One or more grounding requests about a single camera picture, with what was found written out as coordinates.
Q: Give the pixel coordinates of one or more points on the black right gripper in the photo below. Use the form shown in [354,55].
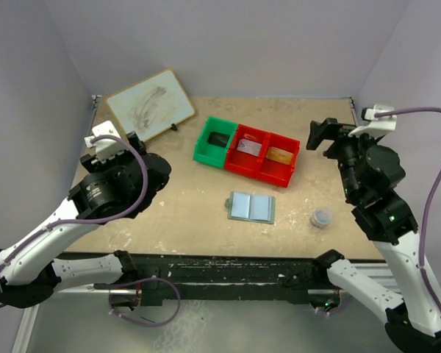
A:
[327,129]

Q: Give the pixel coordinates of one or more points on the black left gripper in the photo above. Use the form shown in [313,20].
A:
[96,166]

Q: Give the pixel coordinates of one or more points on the teal leather card holder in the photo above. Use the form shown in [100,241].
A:
[250,207]

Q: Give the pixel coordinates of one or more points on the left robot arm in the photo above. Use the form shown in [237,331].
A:
[31,270]

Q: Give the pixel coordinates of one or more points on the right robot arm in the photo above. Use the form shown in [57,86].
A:
[411,317]

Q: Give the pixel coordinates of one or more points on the orange card in bin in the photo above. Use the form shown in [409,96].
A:
[279,155]

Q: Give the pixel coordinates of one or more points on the silver card in bin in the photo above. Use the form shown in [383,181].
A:
[249,147]

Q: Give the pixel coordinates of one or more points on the black card in green bin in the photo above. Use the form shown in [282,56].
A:
[218,139]

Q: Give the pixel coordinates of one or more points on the yellow framed whiteboard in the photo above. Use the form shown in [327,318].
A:
[152,106]

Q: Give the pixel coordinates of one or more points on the green plastic bin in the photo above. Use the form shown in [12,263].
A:
[213,155]

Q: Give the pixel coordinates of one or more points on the red double plastic bin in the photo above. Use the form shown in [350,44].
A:
[260,167]

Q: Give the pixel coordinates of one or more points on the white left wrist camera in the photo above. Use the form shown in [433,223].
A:
[104,139]

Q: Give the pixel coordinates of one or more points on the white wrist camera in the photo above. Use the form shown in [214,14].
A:
[376,121]
[104,139]

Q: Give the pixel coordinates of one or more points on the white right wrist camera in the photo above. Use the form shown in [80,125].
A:
[376,121]

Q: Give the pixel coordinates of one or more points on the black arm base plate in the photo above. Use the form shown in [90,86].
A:
[226,278]

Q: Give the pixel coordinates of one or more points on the aluminium frame rail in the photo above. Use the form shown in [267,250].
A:
[234,304]

